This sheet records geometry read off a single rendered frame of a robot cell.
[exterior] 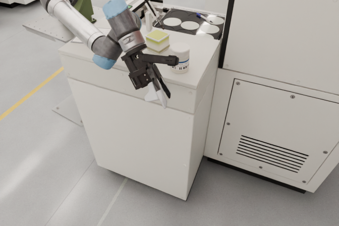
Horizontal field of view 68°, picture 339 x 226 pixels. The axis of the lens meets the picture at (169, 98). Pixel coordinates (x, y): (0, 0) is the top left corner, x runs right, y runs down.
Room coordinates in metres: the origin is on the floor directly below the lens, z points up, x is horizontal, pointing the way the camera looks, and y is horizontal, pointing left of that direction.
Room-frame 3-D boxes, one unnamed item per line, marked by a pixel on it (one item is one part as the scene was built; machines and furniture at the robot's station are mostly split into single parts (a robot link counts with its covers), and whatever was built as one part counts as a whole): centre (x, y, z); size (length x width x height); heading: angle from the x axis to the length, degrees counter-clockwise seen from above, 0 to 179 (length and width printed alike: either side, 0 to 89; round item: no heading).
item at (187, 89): (0.95, 0.12, 0.89); 0.62 x 0.35 x 0.14; 67
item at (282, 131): (1.23, -0.71, 0.41); 0.82 x 0.71 x 0.82; 157
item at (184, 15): (1.27, -0.12, 0.90); 0.34 x 0.34 x 0.01; 67
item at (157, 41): (0.92, 0.05, 1.00); 0.07 x 0.07 x 0.07; 52
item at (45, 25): (1.52, 0.61, 0.75); 0.45 x 0.44 x 0.13; 58
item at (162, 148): (1.24, 0.01, 0.41); 0.97 x 0.64 x 0.82; 157
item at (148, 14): (1.09, 0.08, 1.03); 0.06 x 0.04 x 0.13; 67
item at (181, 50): (0.78, -0.04, 1.01); 0.07 x 0.07 x 0.10
